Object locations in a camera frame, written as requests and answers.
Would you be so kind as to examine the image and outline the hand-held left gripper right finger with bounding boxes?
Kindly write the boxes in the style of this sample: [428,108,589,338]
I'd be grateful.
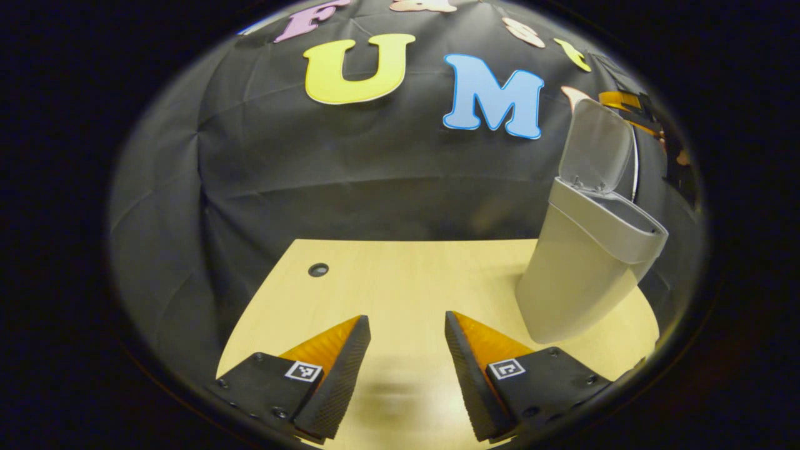
[444,311,612,443]

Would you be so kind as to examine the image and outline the white desktop garbage bin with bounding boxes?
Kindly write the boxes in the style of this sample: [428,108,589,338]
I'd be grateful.
[515,97,669,344]

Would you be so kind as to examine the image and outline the wooden desktop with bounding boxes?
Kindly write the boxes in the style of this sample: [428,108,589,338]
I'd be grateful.
[216,239,660,450]

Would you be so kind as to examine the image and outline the black backdrop cloth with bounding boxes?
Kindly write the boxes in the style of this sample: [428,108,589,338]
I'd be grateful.
[106,0,707,388]

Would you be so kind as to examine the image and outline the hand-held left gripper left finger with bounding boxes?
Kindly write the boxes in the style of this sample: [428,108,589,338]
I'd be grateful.
[216,314,372,441]

